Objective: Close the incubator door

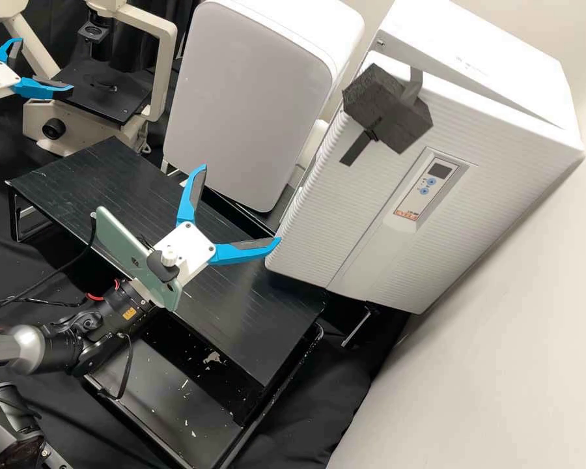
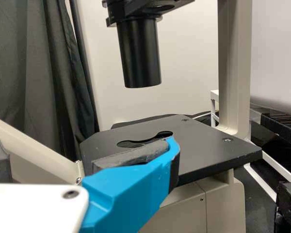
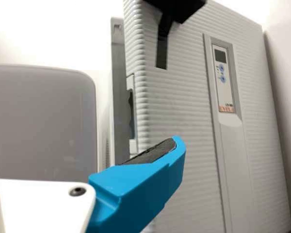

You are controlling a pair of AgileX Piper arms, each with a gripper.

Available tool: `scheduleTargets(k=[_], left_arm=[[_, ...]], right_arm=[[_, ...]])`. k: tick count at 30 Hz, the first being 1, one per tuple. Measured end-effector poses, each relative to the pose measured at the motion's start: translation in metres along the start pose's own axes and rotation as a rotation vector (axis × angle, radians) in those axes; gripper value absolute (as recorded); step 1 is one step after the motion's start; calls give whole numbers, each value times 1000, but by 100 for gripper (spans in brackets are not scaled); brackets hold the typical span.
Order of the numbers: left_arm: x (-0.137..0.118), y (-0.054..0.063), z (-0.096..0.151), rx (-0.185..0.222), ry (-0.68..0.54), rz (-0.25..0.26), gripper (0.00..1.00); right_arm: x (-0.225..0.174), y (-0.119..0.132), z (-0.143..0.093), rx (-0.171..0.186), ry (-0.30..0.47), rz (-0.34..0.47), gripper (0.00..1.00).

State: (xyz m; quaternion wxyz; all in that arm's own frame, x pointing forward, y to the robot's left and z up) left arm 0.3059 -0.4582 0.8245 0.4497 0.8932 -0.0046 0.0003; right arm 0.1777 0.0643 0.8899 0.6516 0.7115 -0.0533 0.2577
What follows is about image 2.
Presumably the cream microscope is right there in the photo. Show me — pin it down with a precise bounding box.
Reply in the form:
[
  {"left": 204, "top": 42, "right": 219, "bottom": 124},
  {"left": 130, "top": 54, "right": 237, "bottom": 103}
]
[{"left": 0, "top": 0, "right": 262, "bottom": 233}]

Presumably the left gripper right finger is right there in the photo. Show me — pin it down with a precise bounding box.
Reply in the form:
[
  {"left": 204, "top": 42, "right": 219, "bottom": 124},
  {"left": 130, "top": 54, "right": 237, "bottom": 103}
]
[{"left": 81, "top": 136, "right": 181, "bottom": 233}]

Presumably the white frame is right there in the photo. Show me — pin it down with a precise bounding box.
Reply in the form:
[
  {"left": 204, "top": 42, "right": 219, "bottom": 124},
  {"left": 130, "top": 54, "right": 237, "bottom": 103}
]
[{"left": 210, "top": 89, "right": 291, "bottom": 202}]

